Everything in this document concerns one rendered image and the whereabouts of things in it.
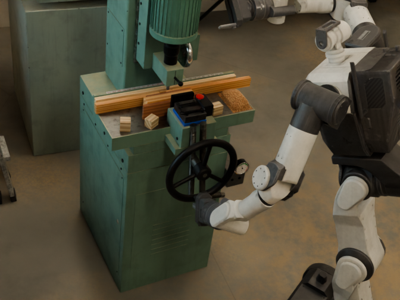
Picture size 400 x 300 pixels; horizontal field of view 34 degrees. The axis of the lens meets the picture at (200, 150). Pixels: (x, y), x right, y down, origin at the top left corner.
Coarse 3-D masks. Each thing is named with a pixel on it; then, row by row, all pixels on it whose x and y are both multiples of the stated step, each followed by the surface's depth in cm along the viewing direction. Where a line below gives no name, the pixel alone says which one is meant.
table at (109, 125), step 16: (208, 96) 262; (112, 112) 246; (128, 112) 247; (224, 112) 255; (240, 112) 256; (112, 128) 239; (144, 128) 241; (160, 128) 242; (112, 144) 236; (128, 144) 239; (144, 144) 243; (176, 144) 241
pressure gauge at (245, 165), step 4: (240, 160) 266; (244, 160) 267; (240, 164) 265; (244, 164) 266; (248, 164) 267; (236, 168) 266; (240, 168) 267; (244, 168) 268; (236, 172) 267; (240, 172) 269; (244, 172) 269
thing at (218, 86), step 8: (224, 80) 265; (232, 80) 266; (240, 80) 267; (248, 80) 269; (184, 88) 258; (192, 88) 258; (200, 88) 260; (208, 88) 262; (216, 88) 264; (224, 88) 266; (232, 88) 268; (136, 96) 249; (144, 96) 250; (96, 104) 243; (104, 104) 243; (112, 104) 245; (120, 104) 247; (128, 104) 248; (136, 104) 250; (96, 112) 244; (104, 112) 246
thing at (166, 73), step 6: (156, 54) 250; (162, 54) 250; (156, 60) 249; (162, 60) 247; (156, 66) 250; (162, 66) 245; (168, 66) 244; (174, 66) 245; (180, 66) 245; (156, 72) 252; (162, 72) 246; (168, 72) 242; (174, 72) 244; (180, 72) 245; (162, 78) 247; (168, 78) 244; (180, 78) 247; (168, 84) 246; (174, 84) 247
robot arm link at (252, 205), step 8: (280, 184) 198; (288, 184) 200; (256, 192) 203; (264, 192) 199; (272, 192) 198; (280, 192) 199; (288, 192) 201; (248, 200) 206; (256, 200) 203; (264, 200) 201; (272, 200) 200; (280, 200) 204; (240, 208) 209; (248, 208) 206; (256, 208) 204; (264, 208) 203; (248, 216) 209
